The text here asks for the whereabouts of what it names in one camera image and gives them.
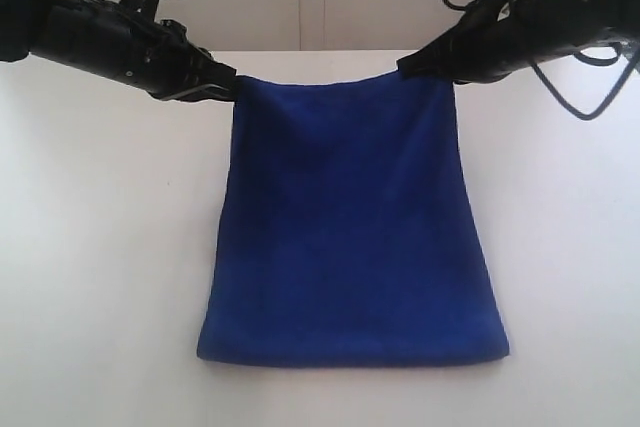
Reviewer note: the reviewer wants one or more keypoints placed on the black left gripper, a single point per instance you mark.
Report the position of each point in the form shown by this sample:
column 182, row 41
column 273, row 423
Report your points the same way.
column 111, row 41

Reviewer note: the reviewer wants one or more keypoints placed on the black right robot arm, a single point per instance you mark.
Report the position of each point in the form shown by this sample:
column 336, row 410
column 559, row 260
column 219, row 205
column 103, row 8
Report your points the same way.
column 579, row 24

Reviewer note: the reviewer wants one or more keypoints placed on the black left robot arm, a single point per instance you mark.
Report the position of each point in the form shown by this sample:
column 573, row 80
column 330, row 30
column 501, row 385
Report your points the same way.
column 21, row 18

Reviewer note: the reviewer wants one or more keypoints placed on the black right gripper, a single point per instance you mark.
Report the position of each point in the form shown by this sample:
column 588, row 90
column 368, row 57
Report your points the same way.
column 489, row 43

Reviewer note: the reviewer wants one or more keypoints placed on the blue microfiber towel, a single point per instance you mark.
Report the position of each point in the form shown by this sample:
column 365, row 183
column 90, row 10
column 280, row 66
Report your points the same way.
column 346, row 237

